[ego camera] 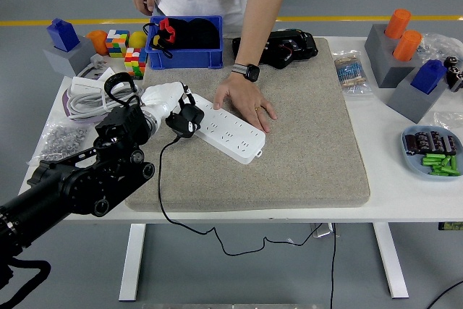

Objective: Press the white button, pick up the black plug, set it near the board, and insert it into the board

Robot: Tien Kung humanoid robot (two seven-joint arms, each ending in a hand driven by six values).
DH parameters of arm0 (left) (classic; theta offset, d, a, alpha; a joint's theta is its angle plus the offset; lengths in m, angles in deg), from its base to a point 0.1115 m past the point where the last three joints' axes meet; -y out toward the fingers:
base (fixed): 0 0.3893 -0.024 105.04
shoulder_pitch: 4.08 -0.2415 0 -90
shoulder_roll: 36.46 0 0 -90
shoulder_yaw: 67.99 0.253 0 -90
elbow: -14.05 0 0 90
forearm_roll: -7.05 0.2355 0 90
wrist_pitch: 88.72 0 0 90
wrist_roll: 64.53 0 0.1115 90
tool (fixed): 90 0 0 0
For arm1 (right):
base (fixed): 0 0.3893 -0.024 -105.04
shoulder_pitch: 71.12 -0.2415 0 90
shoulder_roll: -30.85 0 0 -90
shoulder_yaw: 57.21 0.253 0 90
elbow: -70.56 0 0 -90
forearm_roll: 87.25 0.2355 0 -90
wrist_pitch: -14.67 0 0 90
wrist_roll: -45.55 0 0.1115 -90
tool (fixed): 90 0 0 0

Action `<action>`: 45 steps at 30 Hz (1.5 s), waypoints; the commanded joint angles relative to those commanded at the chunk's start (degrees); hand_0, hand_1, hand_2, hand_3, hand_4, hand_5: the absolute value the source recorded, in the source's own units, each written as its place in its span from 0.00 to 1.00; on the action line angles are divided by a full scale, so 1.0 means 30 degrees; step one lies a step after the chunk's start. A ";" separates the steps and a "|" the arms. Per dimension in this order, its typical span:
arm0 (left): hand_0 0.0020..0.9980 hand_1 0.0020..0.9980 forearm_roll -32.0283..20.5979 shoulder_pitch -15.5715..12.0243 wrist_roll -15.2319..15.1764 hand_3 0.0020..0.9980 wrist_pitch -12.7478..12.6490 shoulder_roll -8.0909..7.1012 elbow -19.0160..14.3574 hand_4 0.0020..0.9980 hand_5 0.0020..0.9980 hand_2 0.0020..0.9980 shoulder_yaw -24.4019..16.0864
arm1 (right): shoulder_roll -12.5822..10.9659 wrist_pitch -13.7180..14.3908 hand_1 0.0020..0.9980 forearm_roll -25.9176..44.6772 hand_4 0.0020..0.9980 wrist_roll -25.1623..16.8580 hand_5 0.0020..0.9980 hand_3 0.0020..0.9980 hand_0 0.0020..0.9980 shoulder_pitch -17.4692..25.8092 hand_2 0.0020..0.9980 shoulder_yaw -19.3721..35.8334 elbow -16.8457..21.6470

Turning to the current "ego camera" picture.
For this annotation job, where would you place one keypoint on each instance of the grey-brown mat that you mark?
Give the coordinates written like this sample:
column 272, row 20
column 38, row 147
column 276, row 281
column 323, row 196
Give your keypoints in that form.
column 307, row 142

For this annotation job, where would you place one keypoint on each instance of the bag of metal nuts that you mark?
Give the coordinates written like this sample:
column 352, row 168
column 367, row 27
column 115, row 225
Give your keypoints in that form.
column 58, row 139

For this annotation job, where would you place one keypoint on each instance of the scrambled Rubik's cube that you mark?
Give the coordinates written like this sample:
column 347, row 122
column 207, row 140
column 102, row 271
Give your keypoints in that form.
column 134, row 63
column 118, row 45

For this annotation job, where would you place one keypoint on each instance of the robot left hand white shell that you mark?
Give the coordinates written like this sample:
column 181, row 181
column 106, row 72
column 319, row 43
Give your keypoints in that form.
column 162, row 95

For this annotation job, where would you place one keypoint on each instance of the red and black clip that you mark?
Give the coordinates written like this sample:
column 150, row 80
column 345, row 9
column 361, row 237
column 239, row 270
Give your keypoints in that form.
column 168, row 27

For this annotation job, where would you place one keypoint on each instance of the green and black box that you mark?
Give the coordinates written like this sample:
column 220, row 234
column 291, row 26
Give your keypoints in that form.
column 450, row 226

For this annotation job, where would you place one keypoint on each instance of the large black silver-capped cylinder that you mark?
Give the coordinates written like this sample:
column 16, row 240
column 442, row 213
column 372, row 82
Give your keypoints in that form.
column 456, row 78
column 453, row 62

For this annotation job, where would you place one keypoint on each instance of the black wristwatch striped band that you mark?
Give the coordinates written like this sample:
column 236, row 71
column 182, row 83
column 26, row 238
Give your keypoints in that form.
column 251, row 72

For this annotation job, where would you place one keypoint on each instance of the grey two-hole holder block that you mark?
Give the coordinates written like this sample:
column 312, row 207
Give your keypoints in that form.
column 384, row 66

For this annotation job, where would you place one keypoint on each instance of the black plug adapter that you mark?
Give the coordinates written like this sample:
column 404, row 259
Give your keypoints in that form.
column 190, row 115

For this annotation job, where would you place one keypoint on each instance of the white rectangular box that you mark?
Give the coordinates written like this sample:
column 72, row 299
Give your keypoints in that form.
column 87, row 86

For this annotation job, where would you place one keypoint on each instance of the orange cylinder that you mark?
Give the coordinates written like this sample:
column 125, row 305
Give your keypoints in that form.
column 407, row 45
column 398, row 24

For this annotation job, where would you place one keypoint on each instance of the white wall plug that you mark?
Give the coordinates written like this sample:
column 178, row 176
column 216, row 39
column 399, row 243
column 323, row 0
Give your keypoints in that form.
column 100, row 62

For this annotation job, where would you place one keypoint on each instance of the orange cone piece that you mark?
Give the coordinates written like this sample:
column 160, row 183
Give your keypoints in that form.
column 97, row 41

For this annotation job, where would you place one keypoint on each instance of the blue plastic bin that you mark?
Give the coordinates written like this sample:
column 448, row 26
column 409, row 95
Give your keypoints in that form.
column 181, row 59

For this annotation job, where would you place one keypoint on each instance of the person's left hand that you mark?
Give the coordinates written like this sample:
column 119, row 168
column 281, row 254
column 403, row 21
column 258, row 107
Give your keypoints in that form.
column 244, row 97

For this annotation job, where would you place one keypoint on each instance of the white power strip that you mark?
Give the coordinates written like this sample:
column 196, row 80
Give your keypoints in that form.
column 235, row 139

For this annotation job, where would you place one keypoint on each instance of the bag of resistors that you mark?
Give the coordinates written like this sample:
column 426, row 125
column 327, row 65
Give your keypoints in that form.
column 351, row 74

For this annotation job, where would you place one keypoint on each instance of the clear plastic bracket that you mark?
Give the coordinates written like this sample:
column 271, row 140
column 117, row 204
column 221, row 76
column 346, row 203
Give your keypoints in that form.
column 322, row 230

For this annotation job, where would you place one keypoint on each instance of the white table leg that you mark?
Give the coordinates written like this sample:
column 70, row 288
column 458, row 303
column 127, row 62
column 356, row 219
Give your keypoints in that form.
column 390, row 262
column 132, row 262

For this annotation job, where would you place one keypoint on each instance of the green cylinder cell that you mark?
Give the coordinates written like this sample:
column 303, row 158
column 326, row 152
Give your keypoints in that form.
column 448, row 161
column 439, row 167
column 431, row 161
column 445, row 172
column 435, row 156
column 454, row 163

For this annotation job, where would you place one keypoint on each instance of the black capacitor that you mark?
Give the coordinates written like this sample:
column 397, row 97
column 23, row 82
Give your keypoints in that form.
column 450, row 144
column 423, row 141
column 410, row 144
column 436, row 140

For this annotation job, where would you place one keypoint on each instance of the white square switch panel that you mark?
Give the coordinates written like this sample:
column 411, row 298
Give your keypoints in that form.
column 105, row 76

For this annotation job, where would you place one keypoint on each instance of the blue house-shaped block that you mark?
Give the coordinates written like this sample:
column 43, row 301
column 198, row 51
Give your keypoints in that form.
column 63, row 34
column 429, row 77

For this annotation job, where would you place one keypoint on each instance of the clear plastic bag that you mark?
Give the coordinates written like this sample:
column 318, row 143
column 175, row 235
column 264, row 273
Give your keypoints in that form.
column 449, row 119
column 435, row 43

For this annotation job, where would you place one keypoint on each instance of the yellow ball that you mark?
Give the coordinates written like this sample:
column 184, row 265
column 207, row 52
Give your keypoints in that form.
column 138, row 38

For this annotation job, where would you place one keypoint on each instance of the black device housing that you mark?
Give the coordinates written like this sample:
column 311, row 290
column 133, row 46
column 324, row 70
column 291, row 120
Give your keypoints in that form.
column 300, row 47

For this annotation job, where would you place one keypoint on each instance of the black cloth pouch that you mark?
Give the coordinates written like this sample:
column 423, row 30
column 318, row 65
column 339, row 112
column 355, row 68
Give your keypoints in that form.
column 199, row 34

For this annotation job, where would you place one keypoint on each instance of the pale blue plate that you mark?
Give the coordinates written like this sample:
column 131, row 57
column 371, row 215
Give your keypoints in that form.
column 413, row 166

